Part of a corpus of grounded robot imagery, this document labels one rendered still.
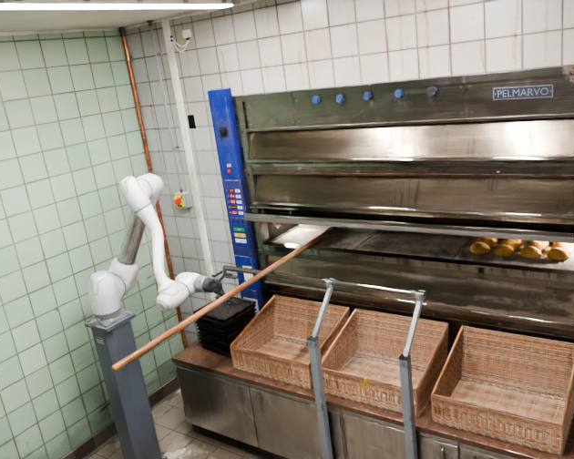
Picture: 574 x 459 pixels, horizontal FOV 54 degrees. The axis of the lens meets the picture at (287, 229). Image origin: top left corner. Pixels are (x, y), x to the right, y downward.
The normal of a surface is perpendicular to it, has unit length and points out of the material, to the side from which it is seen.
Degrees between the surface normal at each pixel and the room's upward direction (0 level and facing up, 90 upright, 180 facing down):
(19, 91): 90
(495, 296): 70
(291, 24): 90
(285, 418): 90
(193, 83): 90
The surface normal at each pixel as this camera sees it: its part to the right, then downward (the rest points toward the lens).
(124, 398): 0.17, 0.26
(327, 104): -0.56, 0.31
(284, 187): -0.57, -0.04
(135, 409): 0.81, 0.07
